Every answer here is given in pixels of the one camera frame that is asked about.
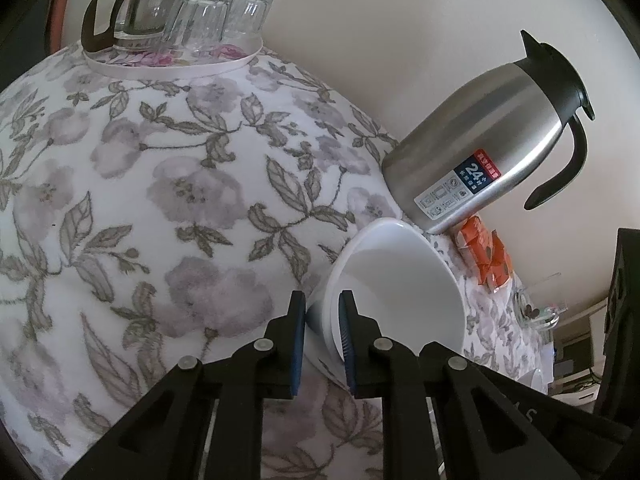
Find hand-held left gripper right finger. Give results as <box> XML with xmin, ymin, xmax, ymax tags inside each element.
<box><xmin>337</xmin><ymin>289</ymin><xmax>583</xmax><ymax>480</ymax></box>

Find stainless steel thermos jug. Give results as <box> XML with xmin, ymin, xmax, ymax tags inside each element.
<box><xmin>381</xmin><ymin>30</ymin><xmax>596</xmax><ymax>236</ymax></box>

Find orange snack packets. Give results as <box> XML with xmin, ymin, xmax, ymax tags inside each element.
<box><xmin>454</xmin><ymin>215</ymin><xmax>515</xmax><ymax>293</ymax></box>

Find grey floral tablecloth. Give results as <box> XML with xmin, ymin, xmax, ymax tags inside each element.
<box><xmin>0</xmin><ymin>42</ymin><xmax>556</xmax><ymax>480</ymax></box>

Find round white floral tray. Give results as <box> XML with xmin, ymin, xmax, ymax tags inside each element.
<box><xmin>82</xmin><ymin>35</ymin><xmax>264</xmax><ymax>80</ymax></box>

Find clear glass tumbler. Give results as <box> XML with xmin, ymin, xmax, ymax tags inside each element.
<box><xmin>162</xmin><ymin>0</ymin><xmax>233</xmax><ymax>58</ymax></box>
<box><xmin>225</xmin><ymin>0</ymin><xmax>273</xmax><ymax>41</ymax></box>

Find glass coffee pot black handle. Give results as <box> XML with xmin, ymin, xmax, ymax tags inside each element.
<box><xmin>81</xmin><ymin>0</ymin><xmax>191</xmax><ymax>53</ymax></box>

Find white bowl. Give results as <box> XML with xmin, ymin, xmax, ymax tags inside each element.
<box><xmin>305</xmin><ymin>216</ymin><xmax>467</xmax><ymax>391</ymax></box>

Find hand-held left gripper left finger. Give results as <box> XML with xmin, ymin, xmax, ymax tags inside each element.
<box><xmin>62</xmin><ymin>291</ymin><xmax>307</xmax><ymax>480</ymax></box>

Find clear glass ashtray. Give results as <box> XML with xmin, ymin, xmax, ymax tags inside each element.
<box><xmin>512</xmin><ymin>272</ymin><xmax>568</xmax><ymax>331</ymax></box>

